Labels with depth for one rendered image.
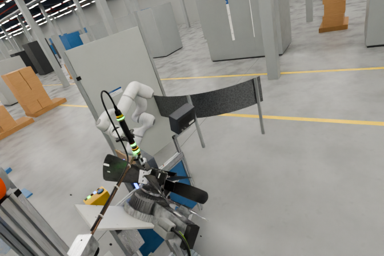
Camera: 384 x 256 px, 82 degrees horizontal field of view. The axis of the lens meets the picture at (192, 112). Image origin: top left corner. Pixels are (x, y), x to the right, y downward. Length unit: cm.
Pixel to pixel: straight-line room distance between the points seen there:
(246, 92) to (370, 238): 201
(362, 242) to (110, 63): 332
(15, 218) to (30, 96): 866
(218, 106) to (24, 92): 741
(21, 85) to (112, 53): 633
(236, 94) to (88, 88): 200
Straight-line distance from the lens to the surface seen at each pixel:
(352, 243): 258
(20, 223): 89
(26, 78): 942
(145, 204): 148
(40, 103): 958
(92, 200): 189
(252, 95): 334
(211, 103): 323
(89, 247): 112
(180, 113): 210
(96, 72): 323
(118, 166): 146
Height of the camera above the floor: 215
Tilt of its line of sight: 26 degrees down
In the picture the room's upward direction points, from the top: 17 degrees counter-clockwise
